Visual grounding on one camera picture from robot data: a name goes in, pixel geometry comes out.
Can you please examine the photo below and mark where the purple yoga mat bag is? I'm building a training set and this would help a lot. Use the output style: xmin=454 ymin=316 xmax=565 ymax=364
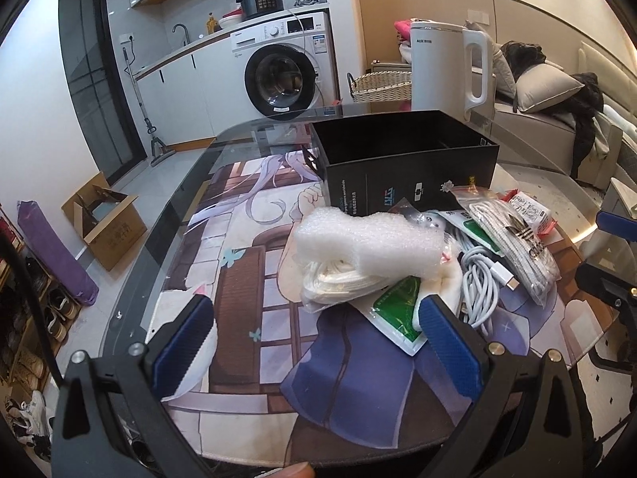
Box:
xmin=16 ymin=200 xmax=100 ymax=307

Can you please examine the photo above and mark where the white washing machine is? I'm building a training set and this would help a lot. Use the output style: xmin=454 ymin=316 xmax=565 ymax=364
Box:
xmin=230 ymin=10 xmax=339 ymax=121

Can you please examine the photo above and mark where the black cardboard box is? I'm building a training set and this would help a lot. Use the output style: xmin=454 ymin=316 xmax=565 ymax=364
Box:
xmin=309 ymin=110 xmax=501 ymax=217

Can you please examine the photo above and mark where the black framed glass door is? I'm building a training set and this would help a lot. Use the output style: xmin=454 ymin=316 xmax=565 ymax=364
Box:
xmin=59 ymin=0 xmax=150 ymax=180

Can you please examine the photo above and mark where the printed desk mat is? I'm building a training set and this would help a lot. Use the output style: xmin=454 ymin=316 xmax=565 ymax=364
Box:
xmin=107 ymin=147 xmax=578 ymax=464

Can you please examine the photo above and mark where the wooden shoe rack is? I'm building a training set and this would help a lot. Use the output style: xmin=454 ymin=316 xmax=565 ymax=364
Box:
xmin=0 ymin=204 xmax=80 ymax=459

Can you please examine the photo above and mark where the white foam wrap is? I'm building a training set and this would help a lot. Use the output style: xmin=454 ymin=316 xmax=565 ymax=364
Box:
xmin=291 ymin=206 xmax=446 ymax=280

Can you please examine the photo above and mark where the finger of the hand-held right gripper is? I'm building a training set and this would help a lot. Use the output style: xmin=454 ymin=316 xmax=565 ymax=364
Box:
xmin=596 ymin=210 xmax=637 ymax=236
xmin=574 ymin=260 xmax=637 ymax=312

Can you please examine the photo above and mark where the grey pillow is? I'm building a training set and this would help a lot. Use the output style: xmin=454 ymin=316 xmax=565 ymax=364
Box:
xmin=465 ymin=22 xmax=518 ymax=100

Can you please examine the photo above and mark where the bagged white braided cable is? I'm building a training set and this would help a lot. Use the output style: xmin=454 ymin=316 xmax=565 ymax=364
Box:
xmin=455 ymin=186 xmax=561 ymax=307

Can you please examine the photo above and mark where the white base cabinet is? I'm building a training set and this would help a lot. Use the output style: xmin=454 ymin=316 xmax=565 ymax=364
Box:
xmin=134 ymin=35 xmax=250 ymax=150

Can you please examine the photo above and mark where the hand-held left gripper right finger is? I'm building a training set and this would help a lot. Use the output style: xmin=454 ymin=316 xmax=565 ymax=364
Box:
xmin=417 ymin=295 xmax=598 ymax=478

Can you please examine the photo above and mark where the black pressure cooker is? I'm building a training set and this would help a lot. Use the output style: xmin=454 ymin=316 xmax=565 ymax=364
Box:
xmin=235 ymin=0 xmax=285 ymax=23

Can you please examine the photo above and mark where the dark jacket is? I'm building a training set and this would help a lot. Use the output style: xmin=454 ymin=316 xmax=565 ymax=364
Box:
xmin=567 ymin=72 xmax=618 ymax=180

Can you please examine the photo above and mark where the grey flat mop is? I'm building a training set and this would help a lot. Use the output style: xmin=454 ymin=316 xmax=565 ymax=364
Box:
xmin=121 ymin=46 xmax=176 ymax=167

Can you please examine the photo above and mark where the green medicine sachet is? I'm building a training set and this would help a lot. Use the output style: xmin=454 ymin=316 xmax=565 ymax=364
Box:
xmin=365 ymin=276 xmax=430 ymax=357
xmin=438 ymin=209 xmax=501 ymax=255

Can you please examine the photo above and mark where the beige pillow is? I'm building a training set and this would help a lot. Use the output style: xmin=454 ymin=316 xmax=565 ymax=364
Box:
xmin=515 ymin=62 xmax=585 ymax=114

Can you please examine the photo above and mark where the beige sofa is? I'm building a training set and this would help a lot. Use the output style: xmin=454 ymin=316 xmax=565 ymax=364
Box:
xmin=490 ymin=42 xmax=637 ymax=195

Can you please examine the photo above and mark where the white electric kettle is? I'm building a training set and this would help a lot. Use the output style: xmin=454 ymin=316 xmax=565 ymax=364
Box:
xmin=409 ymin=19 xmax=498 ymax=121

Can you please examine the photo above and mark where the dark cloth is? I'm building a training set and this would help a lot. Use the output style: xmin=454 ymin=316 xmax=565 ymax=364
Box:
xmin=500 ymin=41 xmax=548 ymax=80

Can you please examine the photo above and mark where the brown cardboard box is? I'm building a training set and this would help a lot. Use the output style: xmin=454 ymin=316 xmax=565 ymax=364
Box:
xmin=61 ymin=172 xmax=149 ymax=272

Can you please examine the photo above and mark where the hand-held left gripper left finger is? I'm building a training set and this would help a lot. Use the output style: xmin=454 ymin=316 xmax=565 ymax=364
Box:
xmin=50 ymin=293 xmax=220 ymax=478

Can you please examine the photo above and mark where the wicker basket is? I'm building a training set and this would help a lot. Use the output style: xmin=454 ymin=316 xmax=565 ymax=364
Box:
xmin=347 ymin=71 xmax=414 ymax=104

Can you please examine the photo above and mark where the white usb cable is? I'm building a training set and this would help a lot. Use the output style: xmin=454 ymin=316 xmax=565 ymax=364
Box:
xmin=445 ymin=229 xmax=521 ymax=329

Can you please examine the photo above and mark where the group of shoes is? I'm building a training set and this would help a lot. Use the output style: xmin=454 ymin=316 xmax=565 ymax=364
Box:
xmin=0 ymin=219 xmax=80 ymax=459

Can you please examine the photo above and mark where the red and white packet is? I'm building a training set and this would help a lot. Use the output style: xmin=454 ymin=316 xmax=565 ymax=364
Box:
xmin=508 ymin=192 xmax=555 ymax=235

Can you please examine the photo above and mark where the person's left hand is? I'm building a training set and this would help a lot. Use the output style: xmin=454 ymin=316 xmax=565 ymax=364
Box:
xmin=276 ymin=462 xmax=315 ymax=478

